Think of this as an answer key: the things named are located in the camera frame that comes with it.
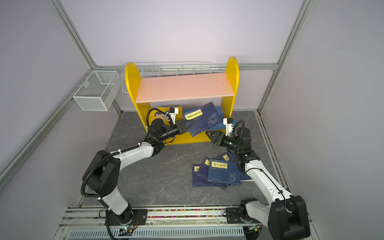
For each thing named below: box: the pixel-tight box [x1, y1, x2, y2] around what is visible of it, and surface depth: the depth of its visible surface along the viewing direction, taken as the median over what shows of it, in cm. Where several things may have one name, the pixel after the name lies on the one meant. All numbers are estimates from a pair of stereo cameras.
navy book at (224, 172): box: [207, 159, 241, 186], surface depth 87 cm
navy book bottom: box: [191, 164, 219, 187], surface depth 86 cm
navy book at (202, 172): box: [195, 157, 233, 190], surface depth 88 cm
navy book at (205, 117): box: [182, 102, 224, 137], surface depth 79 cm
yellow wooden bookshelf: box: [125, 56, 240, 146], surface depth 77 cm
